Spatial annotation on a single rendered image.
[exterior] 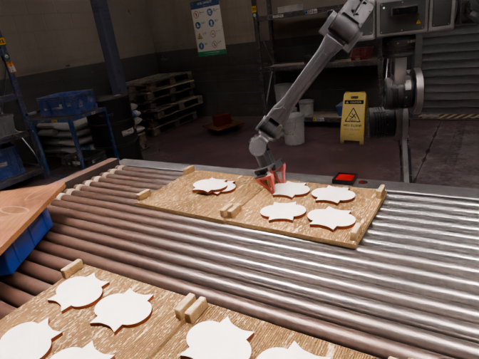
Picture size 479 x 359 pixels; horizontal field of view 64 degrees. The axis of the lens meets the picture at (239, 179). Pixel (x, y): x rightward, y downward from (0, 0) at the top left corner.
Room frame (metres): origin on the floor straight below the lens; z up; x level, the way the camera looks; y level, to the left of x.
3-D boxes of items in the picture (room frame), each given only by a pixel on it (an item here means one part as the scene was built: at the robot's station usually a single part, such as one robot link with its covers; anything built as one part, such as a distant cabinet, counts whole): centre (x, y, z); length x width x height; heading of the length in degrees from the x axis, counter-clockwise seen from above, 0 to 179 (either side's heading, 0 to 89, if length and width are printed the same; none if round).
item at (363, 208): (1.10, -0.21, 0.93); 0.41 x 0.35 x 0.02; 55
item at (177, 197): (1.34, 0.13, 0.93); 0.41 x 0.35 x 0.02; 54
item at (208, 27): (7.06, 0.18, 1.55); 0.61 x 0.02 x 0.91; 56
